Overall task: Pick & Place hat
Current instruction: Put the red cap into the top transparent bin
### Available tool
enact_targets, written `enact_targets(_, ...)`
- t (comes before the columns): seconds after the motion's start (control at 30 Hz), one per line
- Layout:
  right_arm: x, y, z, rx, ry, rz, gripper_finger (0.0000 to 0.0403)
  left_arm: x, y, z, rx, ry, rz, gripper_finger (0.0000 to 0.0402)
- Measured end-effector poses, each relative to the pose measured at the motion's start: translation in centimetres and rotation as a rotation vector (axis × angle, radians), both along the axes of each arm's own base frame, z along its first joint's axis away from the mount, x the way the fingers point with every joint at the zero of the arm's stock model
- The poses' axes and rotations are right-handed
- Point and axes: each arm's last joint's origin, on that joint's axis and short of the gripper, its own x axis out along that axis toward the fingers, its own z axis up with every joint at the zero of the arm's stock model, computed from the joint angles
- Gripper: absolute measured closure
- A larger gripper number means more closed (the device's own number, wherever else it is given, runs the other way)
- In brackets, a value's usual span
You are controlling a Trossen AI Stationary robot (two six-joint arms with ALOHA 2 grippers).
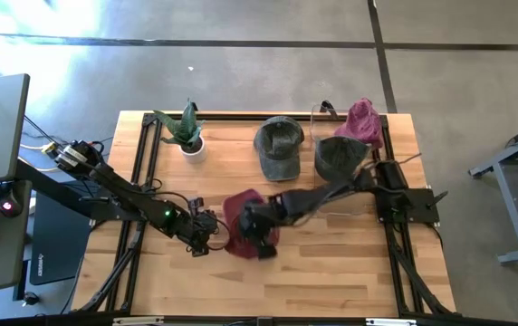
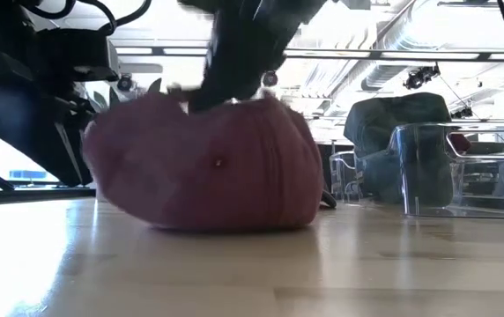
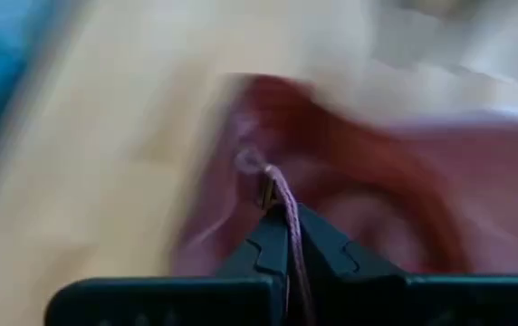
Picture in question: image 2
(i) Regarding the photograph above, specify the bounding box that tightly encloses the green snake plant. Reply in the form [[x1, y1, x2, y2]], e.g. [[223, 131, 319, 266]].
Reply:
[[87, 77, 165, 109]]

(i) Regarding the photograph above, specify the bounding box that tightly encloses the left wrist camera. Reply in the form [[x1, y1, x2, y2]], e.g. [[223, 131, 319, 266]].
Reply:
[[35, 28, 120, 84]]

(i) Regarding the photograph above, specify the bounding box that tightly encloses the long ceiling light bar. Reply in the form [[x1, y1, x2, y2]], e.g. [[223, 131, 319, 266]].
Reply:
[[110, 45, 504, 63]]

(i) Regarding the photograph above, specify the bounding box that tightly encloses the clear plastic bin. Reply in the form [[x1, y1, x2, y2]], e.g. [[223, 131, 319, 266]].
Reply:
[[329, 122, 504, 220]]

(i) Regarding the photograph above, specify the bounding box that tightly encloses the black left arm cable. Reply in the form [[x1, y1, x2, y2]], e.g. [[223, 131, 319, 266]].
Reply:
[[18, 0, 152, 36]]

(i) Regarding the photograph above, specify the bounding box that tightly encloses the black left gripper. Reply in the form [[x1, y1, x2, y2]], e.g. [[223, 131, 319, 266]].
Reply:
[[0, 46, 99, 188]]

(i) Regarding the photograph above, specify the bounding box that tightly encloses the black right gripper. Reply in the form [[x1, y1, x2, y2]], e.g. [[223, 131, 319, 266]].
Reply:
[[188, 17, 315, 114]]

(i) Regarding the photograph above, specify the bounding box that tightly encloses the maroon cap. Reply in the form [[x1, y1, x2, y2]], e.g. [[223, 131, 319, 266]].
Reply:
[[81, 91, 326, 233]]

